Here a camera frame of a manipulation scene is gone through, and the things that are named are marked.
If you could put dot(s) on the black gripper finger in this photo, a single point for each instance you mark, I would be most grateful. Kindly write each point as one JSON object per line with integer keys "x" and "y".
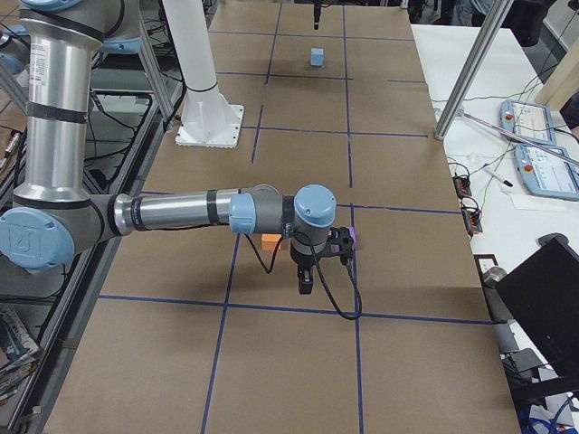
{"x": 316, "y": 13}
{"x": 305, "y": 281}

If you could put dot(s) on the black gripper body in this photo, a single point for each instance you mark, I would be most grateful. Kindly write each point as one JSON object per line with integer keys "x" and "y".
{"x": 302, "y": 262}

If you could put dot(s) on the light blue foam block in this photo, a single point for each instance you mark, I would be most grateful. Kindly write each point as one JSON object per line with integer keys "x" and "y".
{"x": 317, "y": 57}

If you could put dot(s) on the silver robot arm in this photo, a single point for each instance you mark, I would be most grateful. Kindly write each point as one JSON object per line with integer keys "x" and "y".
{"x": 53, "y": 218}

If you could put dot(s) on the orange foam block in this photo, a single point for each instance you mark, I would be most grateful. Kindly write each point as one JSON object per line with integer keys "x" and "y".
{"x": 271, "y": 241}

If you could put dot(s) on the purple foam block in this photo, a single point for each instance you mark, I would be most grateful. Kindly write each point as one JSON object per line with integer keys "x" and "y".
{"x": 356, "y": 242}

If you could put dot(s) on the metal cup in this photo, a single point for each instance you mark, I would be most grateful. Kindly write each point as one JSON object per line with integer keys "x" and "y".
{"x": 492, "y": 276}

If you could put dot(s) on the black marker pen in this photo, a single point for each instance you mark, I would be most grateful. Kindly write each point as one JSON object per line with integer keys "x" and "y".
{"x": 493, "y": 173}

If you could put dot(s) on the black monitor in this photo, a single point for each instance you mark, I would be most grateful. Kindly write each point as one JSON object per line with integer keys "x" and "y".
{"x": 542, "y": 296}

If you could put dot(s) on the far teach pendant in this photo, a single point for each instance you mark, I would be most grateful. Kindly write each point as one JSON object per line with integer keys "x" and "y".
{"x": 531, "y": 121}

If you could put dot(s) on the teach pendant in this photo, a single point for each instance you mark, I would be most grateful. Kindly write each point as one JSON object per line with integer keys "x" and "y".
{"x": 545, "y": 175}
{"x": 531, "y": 121}

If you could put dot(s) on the near teach pendant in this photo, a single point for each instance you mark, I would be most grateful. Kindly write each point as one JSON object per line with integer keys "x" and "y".
{"x": 545, "y": 175}

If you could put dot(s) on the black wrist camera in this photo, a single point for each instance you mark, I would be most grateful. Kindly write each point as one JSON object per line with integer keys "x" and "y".
{"x": 341, "y": 242}

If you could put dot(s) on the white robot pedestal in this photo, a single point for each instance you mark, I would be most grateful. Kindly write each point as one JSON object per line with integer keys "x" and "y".
{"x": 207, "y": 119}

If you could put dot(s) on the aluminium frame post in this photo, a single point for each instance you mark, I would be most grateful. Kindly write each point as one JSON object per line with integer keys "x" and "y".
{"x": 485, "y": 37}

